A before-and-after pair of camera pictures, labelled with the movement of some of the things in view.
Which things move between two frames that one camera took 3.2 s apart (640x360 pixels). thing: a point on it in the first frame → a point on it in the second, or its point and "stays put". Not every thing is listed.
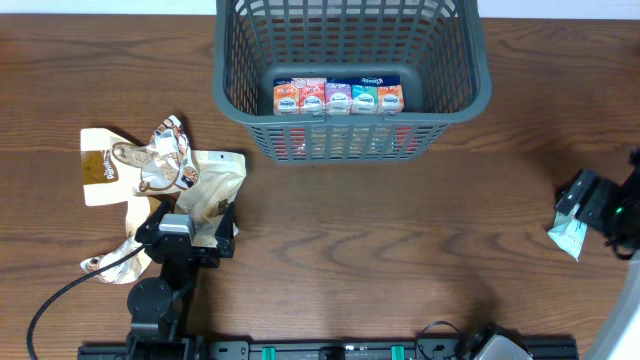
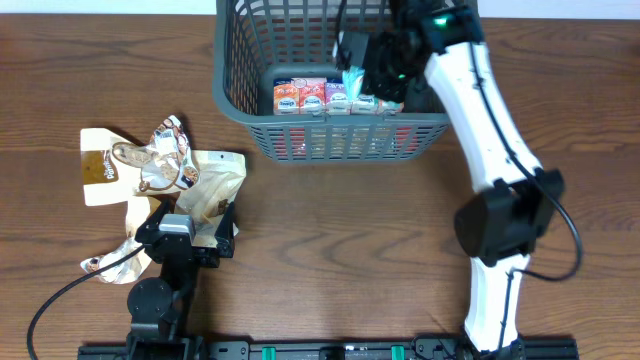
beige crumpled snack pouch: [220, 174] stays put
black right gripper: [606, 188] → [379, 87]
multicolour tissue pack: [378, 94] stays put
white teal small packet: [569, 232] → [353, 79]
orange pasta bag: [345, 142] stays put
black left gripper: [210, 257] stays put
